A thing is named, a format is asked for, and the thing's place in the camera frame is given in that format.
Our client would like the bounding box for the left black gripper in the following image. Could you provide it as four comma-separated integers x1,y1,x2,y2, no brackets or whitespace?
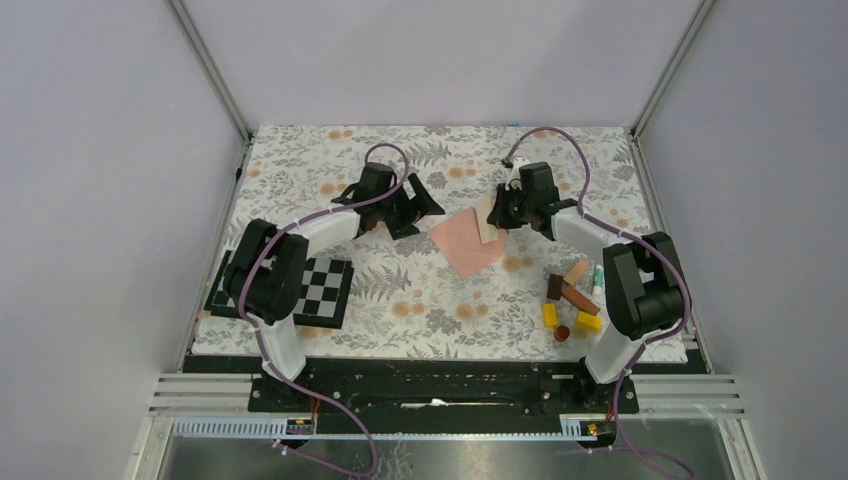
375,173,444,239

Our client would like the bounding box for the green white glue stick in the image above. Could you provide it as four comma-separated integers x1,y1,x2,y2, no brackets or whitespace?
592,264,605,297

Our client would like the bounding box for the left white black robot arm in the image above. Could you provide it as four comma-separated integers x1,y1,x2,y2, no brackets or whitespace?
222,162,445,411

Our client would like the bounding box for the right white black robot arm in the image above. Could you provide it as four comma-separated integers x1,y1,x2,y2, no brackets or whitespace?
487,159,691,412

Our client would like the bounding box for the floral patterned table mat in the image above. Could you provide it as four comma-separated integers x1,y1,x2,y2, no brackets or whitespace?
224,125,652,361

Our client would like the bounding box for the dark brown wooden block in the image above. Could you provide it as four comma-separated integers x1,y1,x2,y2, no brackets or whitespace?
546,274,565,301

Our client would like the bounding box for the light wooden block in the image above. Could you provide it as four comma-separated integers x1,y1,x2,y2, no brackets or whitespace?
564,259,590,285

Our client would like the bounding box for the reddish brown wooden block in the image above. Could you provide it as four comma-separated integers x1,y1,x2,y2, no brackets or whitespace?
562,284,601,316

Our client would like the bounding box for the yellow block near front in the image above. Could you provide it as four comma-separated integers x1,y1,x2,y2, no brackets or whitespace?
542,302,559,329

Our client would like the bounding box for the yellow block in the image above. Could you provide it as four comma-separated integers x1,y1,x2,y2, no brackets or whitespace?
542,302,559,329
575,311,602,334

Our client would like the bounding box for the black grey checkerboard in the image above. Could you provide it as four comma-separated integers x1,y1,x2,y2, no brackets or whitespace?
204,250,354,329

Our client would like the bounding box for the small brown wooden cylinder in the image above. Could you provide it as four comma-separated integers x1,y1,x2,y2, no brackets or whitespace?
553,325,571,343

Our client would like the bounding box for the yellow block right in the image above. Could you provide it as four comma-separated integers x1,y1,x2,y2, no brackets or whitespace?
575,311,602,334

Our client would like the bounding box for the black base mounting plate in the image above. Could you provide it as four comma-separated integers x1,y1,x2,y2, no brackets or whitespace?
248,358,639,435

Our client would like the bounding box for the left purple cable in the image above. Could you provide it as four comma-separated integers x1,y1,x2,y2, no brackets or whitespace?
235,142,412,478

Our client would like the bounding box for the purple cable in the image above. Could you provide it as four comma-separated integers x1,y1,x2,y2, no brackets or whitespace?
502,126,694,480
235,142,412,478

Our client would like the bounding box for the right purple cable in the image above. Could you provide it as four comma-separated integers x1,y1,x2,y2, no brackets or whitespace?
502,126,694,480

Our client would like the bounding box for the white slotted cable duct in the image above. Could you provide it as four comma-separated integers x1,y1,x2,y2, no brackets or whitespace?
173,417,600,445

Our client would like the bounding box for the right aluminium frame post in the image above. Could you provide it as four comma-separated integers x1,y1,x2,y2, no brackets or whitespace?
630,0,717,139

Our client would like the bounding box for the aluminium frame post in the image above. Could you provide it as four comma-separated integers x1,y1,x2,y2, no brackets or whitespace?
630,0,717,139
164,0,253,143

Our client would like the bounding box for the left aluminium frame post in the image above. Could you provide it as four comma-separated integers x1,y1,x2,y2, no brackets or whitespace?
164,0,253,143

